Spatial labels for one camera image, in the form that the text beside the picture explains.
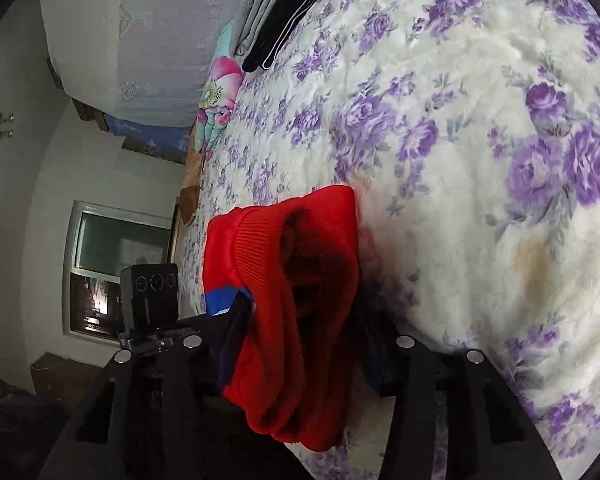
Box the red pants with striped band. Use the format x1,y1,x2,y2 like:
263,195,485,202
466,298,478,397
202,185,360,452

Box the blue framed picture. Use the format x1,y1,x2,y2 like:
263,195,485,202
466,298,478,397
105,114,190,165

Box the purple floral white bedspread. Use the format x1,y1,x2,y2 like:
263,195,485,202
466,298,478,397
180,0,600,479

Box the teal pink floral pillow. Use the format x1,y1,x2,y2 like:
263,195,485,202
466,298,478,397
194,21,245,155

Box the white lace headboard cover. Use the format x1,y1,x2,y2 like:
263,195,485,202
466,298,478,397
40,0,238,127

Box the black folded garment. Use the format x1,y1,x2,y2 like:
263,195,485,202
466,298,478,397
239,0,318,74

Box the black camera box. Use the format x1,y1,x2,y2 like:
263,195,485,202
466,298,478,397
120,263,180,340

